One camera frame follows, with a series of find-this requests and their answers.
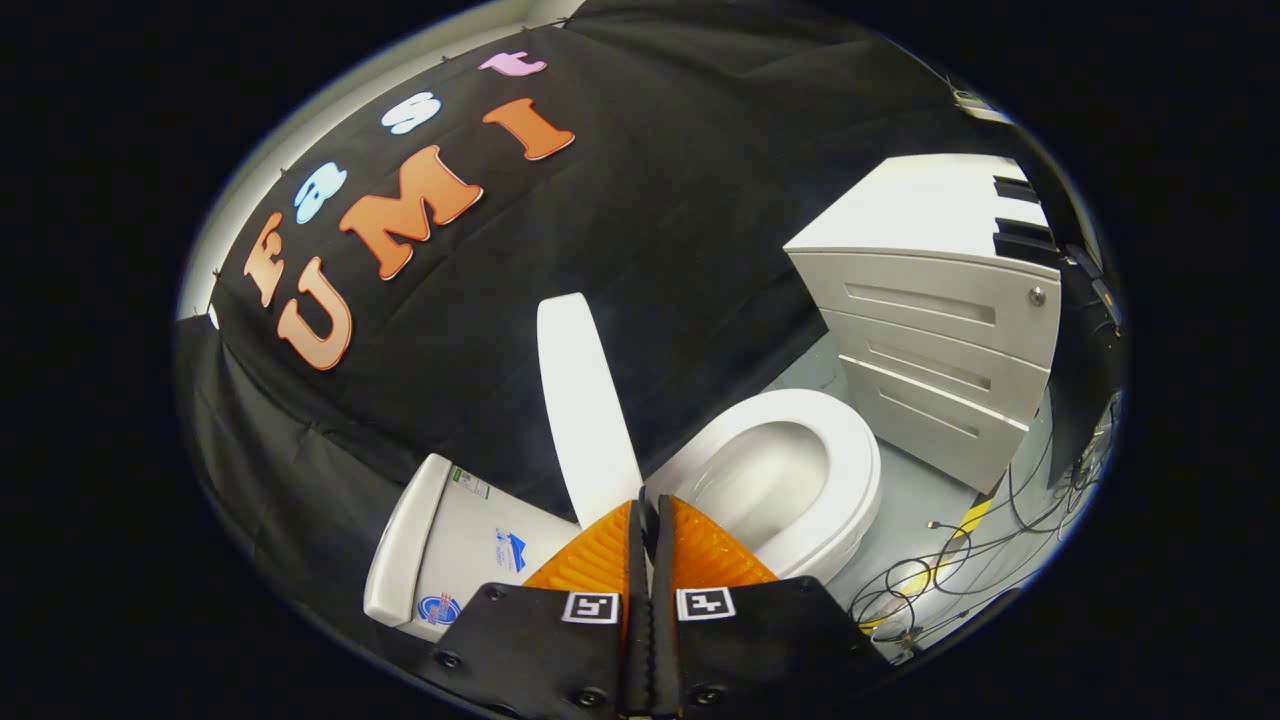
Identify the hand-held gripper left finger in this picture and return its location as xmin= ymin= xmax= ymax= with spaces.
xmin=420 ymin=488 xmax=654 ymax=719

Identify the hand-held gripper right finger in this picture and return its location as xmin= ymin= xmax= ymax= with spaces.
xmin=652 ymin=494 xmax=892 ymax=719

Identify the white toilet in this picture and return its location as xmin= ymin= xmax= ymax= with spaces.
xmin=362 ymin=387 xmax=884 ymax=643

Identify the yellow black floor tape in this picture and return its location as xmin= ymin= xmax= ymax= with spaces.
xmin=858 ymin=494 xmax=993 ymax=633

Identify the black backdrop cloth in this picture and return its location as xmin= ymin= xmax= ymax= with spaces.
xmin=175 ymin=0 xmax=1131 ymax=681

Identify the white drawer cabinet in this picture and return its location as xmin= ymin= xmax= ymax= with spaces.
xmin=783 ymin=153 xmax=1064 ymax=497

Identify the black striped pad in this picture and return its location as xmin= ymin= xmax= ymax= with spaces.
xmin=992 ymin=175 xmax=1061 ymax=269

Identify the tangle of black floor cables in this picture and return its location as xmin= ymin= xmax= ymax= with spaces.
xmin=848 ymin=395 xmax=1116 ymax=663

